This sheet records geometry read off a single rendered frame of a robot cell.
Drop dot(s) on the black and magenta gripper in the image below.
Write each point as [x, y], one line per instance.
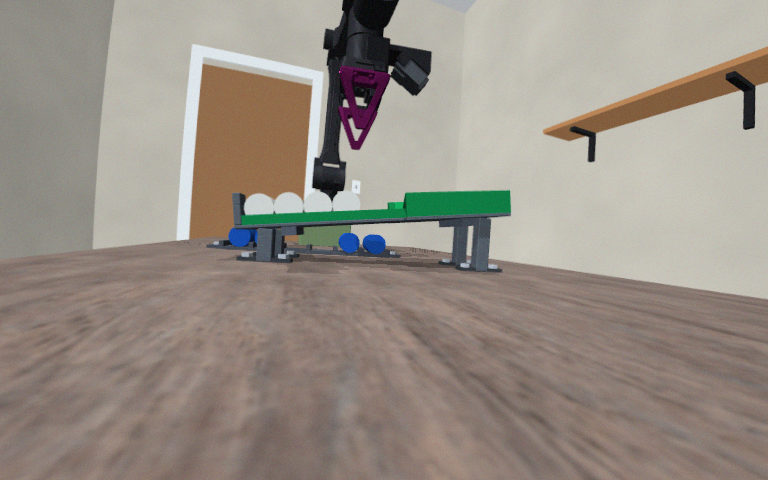
[366, 76]

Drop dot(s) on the white cylinder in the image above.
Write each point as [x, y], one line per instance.
[288, 203]
[317, 202]
[259, 204]
[346, 201]

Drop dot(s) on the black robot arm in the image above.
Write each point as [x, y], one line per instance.
[410, 71]

